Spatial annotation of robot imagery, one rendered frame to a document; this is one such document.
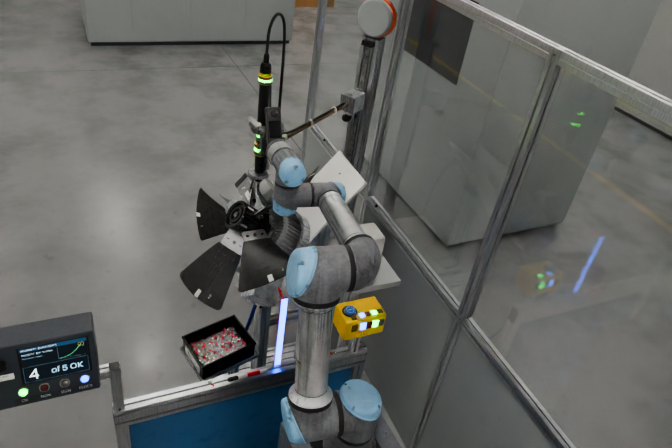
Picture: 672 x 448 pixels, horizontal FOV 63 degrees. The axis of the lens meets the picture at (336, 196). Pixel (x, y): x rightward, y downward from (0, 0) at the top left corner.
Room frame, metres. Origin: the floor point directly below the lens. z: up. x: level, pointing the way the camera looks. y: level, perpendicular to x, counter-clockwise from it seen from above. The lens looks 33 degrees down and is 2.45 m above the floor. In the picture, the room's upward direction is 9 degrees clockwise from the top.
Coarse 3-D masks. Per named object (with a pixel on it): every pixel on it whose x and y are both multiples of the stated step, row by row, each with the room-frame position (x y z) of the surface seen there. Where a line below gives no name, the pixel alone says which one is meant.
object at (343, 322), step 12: (360, 300) 1.48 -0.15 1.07; (372, 300) 1.49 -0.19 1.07; (336, 312) 1.42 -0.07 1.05; (360, 312) 1.41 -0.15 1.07; (384, 312) 1.43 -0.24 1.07; (336, 324) 1.41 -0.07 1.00; (348, 324) 1.35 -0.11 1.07; (360, 324) 1.38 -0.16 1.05; (348, 336) 1.36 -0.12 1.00; (360, 336) 1.38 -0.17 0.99
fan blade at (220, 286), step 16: (208, 256) 1.60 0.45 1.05; (224, 256) 1.60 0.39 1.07; (240, 256) 1.61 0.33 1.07; (192, 272) 1.58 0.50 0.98; (208, 272) 1.57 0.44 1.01; (224, 272) 1.57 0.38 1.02; (192, 288) 1.54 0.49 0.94; (208, 288) 1.53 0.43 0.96; (224, 288) 1.53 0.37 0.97; (208, 304) 1.49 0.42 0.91
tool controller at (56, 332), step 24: (0, 336) 0.94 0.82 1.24; (24, 336) 0.95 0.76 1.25; (48, 336) 0.96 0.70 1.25; (72, 336) 0.97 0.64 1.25; (0, 360) 0.88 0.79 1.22; (24, 360) 0.90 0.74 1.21; (48, 360) 0.93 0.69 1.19; (72, 360) 0.95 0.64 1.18; (96, 360) 0.98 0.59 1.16; (0, 384) 0.86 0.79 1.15; (24, 384) 0.88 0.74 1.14; (72, 384) 0.93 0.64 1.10; (96, 384) 0.95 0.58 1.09; (0, 408) 0.84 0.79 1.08
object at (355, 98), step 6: (348, 90) 2.19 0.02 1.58; (354, 90) 2.20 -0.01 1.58; (360, 90) 2.20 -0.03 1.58; (342, 96) 2.14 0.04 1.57; (348, 96) 2.12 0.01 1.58; (354, 96) 2.13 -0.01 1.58; (360, 96) 2.15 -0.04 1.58; (342, 102) 2.13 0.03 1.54; (348, 102) 2.12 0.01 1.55; (354, 102) 2.11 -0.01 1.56; (360, 102) 2.15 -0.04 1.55; (348, 108) 2.12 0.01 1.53; (354, 108) 2.11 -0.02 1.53; (360, 108) 2.16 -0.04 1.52
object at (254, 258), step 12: (252, 240) 1.57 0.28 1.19; (264, 240) 1.58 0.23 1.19; (252, 252) 1.51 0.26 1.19; (264, 252) 1.51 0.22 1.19; (276, 252) 1.52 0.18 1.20; (240, 264) 1.46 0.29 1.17; (252, 264) 1.45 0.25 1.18; (264, 264) 1.45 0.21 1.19; (276, 264) 1.45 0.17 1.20; (240, 276) 1.41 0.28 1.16; (252, 276) 1.40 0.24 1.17; (264, 276) 1.40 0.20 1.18; (276, 276) 1.40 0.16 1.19; (240, 288) 1.36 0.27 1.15; (252, 288) 1.36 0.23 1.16
